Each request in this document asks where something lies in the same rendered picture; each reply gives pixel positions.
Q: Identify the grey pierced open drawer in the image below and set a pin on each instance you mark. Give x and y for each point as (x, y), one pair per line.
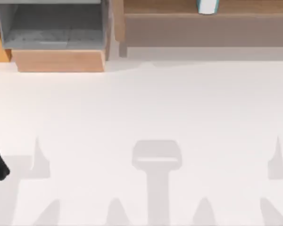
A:
(54, 28)

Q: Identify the pale wooden drawer front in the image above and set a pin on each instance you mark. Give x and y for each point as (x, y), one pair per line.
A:
(59, 60)

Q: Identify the wooden open shelf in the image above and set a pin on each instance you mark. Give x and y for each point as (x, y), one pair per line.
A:
(202, 28)

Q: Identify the white and teal book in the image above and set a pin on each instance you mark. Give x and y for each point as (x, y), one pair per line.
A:
(207, 6)

